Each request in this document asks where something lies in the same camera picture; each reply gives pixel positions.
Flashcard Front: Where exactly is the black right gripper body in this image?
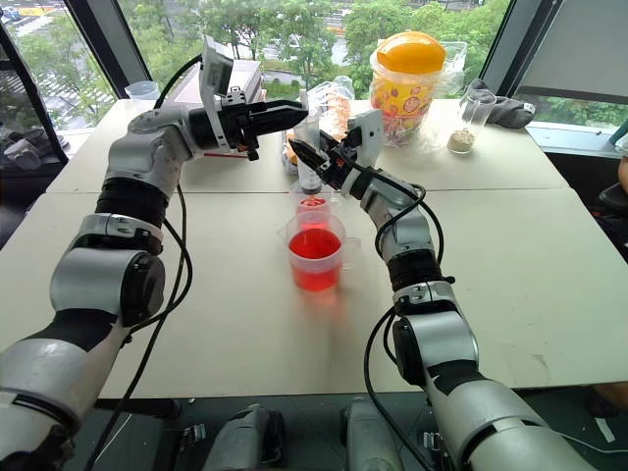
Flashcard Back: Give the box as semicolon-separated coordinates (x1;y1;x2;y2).
317;140;356;191

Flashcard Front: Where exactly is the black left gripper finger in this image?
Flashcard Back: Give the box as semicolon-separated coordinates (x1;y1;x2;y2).
253;99;310;122
253;117;309;137

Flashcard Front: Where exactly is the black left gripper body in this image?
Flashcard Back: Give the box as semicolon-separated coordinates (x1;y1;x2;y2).
220;86;269;162

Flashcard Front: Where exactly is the clear plastic syringe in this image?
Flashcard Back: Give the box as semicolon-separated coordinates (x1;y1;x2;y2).
292;90;325;205

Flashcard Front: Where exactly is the small clear cup red liquid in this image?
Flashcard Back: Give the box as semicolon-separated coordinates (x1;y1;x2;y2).
293;193;333;232

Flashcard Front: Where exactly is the large clear cup red liquid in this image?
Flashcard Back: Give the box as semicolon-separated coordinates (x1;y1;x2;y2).
277;211;363;293

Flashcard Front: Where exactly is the empty clear measuring cup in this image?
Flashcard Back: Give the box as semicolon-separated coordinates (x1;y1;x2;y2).
124;80;162;102

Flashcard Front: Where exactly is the clear bag with orange snacks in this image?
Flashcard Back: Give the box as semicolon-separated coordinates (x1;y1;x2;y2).
282;76;357;177

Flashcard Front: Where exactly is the yellow-lid printed plastic jar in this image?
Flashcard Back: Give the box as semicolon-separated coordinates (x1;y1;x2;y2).
370;30;447;147

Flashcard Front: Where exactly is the clear glass with beige powder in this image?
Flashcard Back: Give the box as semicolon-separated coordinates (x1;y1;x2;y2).
445;87;497;156

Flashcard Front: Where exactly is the grey cloth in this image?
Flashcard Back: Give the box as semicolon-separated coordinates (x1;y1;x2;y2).
469;78;536;131

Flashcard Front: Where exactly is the grey roller blind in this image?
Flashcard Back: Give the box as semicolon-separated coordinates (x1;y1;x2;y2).
512;0;628;105

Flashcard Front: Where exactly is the dark rounded grey robot part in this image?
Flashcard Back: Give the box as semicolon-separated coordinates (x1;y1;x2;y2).
340;396;406;471
202;402;288;471

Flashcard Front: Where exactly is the black chair armrest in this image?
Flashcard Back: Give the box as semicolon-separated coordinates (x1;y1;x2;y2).
596;182;628;217

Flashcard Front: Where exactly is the black metal table bar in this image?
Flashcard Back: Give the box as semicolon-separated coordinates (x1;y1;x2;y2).
94;397;183;419

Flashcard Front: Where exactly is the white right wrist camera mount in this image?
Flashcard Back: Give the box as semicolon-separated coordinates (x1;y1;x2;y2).
342;108;385;171

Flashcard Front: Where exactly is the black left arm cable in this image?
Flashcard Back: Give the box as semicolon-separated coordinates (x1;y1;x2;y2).
82;53;205;471

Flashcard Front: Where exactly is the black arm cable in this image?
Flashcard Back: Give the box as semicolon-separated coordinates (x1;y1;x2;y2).
82;53;205;471
361;166;455;471

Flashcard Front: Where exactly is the dark window frame pillar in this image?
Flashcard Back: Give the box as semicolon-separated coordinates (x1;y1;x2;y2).
63;0;154;99
478;0;560;99

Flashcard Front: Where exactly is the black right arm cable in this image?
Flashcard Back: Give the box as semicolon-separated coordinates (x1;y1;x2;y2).
361;166;455;471

